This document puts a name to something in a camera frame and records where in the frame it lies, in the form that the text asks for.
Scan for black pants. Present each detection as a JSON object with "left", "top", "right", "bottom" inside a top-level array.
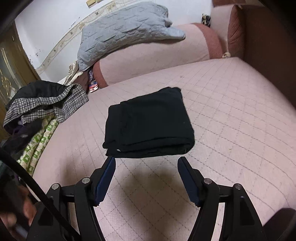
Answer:
[{"left": 102, "top": 87, "right": 195, "bottom": 159}]

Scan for person's hand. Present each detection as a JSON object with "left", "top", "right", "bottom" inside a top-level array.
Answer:
[{"left": 1, "top": 185, "right": 37, "bottom": 240}]

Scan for pink quilted mattress cover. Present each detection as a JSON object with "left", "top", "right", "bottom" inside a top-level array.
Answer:
[{"left": 33, "top": 58, "right": 295, "bottom": 240}]

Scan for green white patterned cloth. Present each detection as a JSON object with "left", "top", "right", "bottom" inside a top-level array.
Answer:
[{"left": 17, "top": 115, "right": 59, "bottom": 176}]

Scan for purple garment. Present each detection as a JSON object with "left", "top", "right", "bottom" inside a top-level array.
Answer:
[{"left": 1, "top": 119, "right": 43, "bottom": 160}]

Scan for red white blue packet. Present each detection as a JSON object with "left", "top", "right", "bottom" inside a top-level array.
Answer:
[{"left": 88, "top": 69, "right": 98, "bottom": 93}]

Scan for black white houndstooth garment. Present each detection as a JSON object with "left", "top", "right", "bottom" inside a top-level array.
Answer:
[{"left": 3, "top": 83, "right": 89, "bottom": 134}]

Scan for cream fabric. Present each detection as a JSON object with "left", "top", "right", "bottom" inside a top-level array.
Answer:
[{"left": 58, "top": 60, "right": 83, "bottom": 86}]

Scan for cream tassel knot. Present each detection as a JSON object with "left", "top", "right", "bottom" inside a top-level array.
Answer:
[{"left": 222, "top": 52, "right": 231, "bottom": 59}]

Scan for pink bolster cushion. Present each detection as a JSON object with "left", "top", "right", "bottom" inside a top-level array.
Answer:
[{"left": 93, "top": 23, "right": 223, "bottom": 88}]

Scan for wooden glass door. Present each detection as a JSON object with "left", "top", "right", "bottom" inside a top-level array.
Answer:
[{"left": 1, "top": 22, "right": 40, "bottom": 140}]

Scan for small dark ornament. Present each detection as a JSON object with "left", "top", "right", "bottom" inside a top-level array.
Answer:
[{"left": 201, "top": 14, "right": 211, "bottom": 27}]

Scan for grey quilted blanket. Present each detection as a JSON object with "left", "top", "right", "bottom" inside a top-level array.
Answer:
[{"left": 77, "top": 1, "right": 186, "bottom": 72}]

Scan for black cable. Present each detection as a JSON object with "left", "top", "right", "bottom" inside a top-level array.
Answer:
[{"left": 0, "top": 146, "right": 77, "bottom": 241}]

